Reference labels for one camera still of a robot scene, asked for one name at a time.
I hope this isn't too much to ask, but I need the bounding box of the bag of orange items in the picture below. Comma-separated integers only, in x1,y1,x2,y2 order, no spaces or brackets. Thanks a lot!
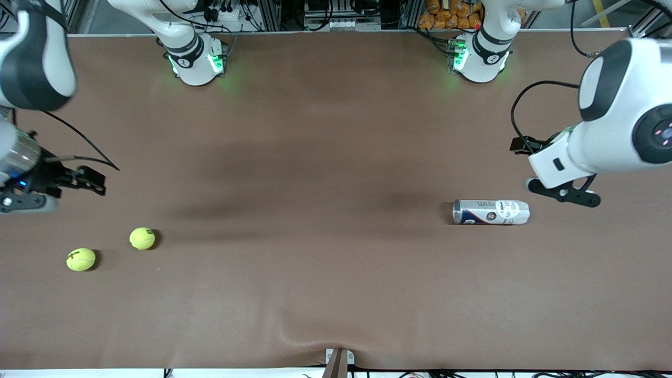
418,0,484,30

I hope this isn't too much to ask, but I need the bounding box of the silver tennis ball can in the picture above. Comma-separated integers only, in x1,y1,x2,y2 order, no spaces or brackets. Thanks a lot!
452,198,531,226

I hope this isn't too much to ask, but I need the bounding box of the yellow tennis ball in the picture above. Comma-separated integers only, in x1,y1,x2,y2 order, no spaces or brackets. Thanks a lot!
66,248,97,272
129,227,156,251

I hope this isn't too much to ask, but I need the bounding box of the black electronics box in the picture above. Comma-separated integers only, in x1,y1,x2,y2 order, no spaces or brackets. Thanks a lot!
304,0,369,19

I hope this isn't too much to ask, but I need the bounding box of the brown table mat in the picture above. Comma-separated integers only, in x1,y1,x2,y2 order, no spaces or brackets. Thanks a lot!
0,29,672,371

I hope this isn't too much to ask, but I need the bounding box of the power strip with black plugs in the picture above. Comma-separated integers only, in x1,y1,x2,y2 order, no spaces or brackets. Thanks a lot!
202,0,248,23

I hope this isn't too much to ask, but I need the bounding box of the white power strip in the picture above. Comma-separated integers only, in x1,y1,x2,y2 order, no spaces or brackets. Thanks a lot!
304,18,369,32

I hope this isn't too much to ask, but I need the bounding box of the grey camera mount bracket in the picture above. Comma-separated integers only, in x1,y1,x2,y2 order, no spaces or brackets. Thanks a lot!
324,348,355,378

